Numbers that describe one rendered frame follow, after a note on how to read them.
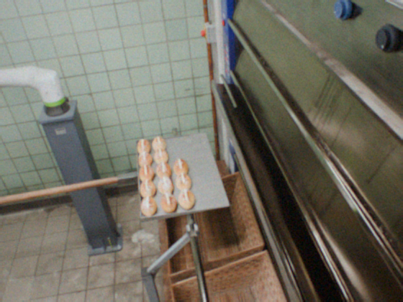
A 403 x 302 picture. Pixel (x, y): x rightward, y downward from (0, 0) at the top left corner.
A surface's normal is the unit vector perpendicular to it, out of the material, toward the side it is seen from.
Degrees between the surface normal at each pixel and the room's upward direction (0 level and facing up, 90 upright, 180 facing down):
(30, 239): 0
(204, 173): 0
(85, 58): 90
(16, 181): 90
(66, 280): 0
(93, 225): 90
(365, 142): 70
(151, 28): 90
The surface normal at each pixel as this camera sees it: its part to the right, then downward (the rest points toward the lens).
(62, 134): 0.17, 0.58
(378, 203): -0.95, -0.14
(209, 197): -0.08, -0.80
